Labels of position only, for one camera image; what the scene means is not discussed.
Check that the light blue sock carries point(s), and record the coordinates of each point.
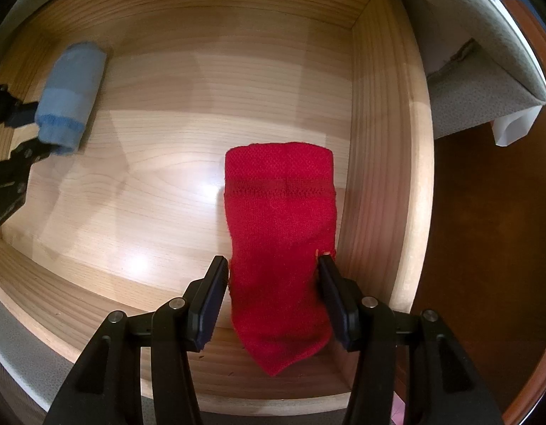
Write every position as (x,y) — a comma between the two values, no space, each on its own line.
(71,88)

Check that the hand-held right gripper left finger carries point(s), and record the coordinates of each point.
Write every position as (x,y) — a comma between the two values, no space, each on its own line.
(213,301)

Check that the red knitted sock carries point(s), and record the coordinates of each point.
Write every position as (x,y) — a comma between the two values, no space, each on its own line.
(277,230)

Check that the grey drawer cabinet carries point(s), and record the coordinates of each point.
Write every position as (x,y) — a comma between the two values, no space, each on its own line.
(476,97)

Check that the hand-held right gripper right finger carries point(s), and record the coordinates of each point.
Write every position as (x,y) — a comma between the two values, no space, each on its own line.
(332,296)

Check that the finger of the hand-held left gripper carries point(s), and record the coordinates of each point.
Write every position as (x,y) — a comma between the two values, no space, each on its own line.
(22,115)
(16,168)

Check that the wooden drawer with grey front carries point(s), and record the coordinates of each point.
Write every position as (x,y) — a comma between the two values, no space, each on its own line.
(211,75)

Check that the orange wooden furniture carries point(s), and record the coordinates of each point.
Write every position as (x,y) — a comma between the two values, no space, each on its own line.
(527,26)

